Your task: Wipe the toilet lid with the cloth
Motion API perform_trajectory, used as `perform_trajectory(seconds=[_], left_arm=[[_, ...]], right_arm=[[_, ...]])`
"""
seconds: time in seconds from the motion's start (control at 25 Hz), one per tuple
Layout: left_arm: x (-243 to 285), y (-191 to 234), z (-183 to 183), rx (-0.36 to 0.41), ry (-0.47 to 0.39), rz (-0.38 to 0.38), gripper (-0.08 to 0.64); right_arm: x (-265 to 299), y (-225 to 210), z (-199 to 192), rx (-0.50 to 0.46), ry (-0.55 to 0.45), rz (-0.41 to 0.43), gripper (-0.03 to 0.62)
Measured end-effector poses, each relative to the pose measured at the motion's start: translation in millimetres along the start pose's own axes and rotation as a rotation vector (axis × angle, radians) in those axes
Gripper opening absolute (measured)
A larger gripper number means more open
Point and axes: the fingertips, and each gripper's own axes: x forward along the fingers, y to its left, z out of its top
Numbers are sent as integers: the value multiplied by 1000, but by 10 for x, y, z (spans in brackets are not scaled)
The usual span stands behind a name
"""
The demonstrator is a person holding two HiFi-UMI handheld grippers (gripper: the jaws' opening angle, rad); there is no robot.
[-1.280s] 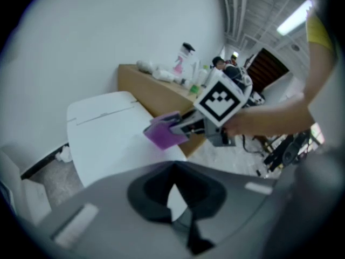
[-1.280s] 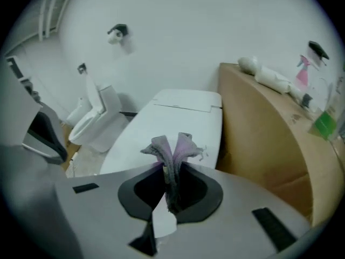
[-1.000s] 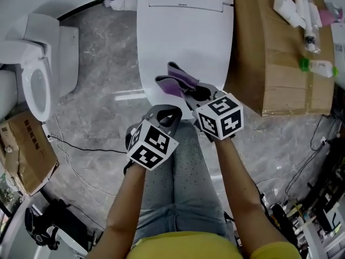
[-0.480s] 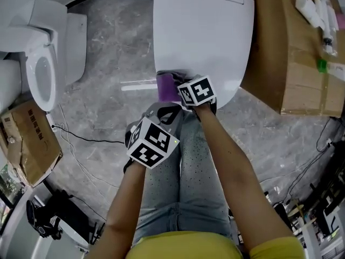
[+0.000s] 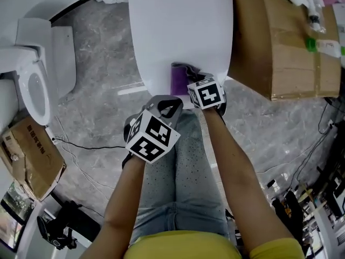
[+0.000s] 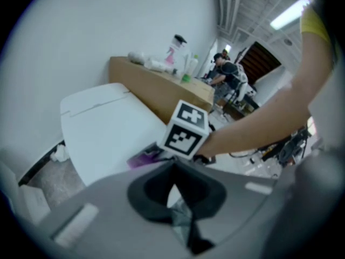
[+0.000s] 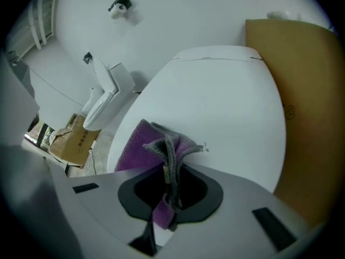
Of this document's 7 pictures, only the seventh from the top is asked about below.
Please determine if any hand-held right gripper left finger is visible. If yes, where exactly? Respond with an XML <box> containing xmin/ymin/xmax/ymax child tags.
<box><xmin>50</xmin><ymin>163</ymin><xmax>167</xmax><ymax>259</ymax></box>

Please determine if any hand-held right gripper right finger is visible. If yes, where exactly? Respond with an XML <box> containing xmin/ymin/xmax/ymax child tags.
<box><xmin>161</xmin><ymin>162</ymin><xmax>326</xmax><ymax>259</ymax></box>

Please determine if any purple and grey cloth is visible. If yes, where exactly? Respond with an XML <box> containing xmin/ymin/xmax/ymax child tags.
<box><xmin>114</xmin><ymin>119</ymin><xmax>210</xmax><ymax>231</ymax></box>

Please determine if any white toilet with tank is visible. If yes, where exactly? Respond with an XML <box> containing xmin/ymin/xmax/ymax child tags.
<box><xmin>82</xmin><ymin>55</ymin><xmax>135</xmax><ymax>131</ymax></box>

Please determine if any white toilet paper roll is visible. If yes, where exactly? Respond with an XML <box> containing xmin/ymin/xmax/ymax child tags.
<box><xmin>109</xmin><ymin>4</ymin><xmax>127</xmax><ymax>20</ymax></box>

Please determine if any torn brown cardboard box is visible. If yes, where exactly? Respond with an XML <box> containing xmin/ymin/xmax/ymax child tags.
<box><xmin>47</xmin><ymin>113</ymin><xmax>102</xmax><ymax>169</ymax></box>

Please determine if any window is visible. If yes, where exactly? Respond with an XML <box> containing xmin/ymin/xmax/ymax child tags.
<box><xmin>24</xmin><ymin>117</ymin><xmax>56</xmax><ymax>148</ymax></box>

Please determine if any large flat cardboard box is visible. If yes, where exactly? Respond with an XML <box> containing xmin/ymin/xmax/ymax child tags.
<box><xmin>245</xmin><ymin>19</ymin><xmax>345</xmax><ymax>228</ymax></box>

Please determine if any black floor cable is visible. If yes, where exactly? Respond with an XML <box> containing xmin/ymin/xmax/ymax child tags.
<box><xmin>90</xmin><ymin>149</ymin><xmax>98</xmax><ymax>175</ymax></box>

